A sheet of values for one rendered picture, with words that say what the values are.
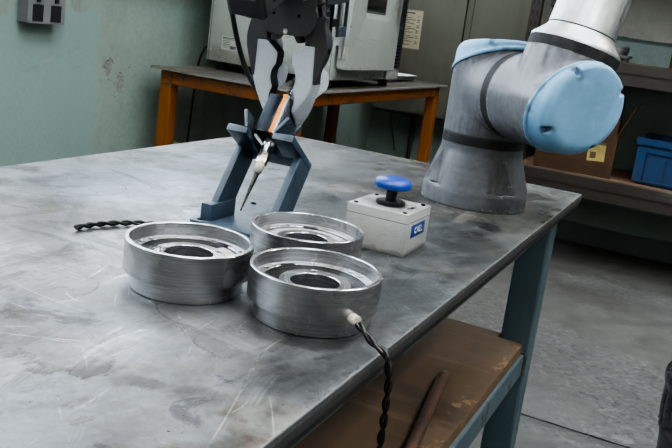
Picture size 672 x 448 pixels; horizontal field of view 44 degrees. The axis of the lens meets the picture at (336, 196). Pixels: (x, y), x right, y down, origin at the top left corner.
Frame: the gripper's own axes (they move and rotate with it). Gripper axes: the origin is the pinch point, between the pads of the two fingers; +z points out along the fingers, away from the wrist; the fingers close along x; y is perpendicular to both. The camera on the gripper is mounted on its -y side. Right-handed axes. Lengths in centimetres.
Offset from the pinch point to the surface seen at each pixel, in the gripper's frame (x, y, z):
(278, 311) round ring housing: -16.8, -29.6, 8.3
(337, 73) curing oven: 80, 190, 22
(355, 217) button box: -10.9, -2.1, 9.0
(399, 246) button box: -16.3, -2.3, 10.9
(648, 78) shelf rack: -15, 320, 20
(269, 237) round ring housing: -9.7, -18.5, 7.2
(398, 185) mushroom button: -14.5, 0.1, 5.2
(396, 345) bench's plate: -24.5, -24.3, 10.8
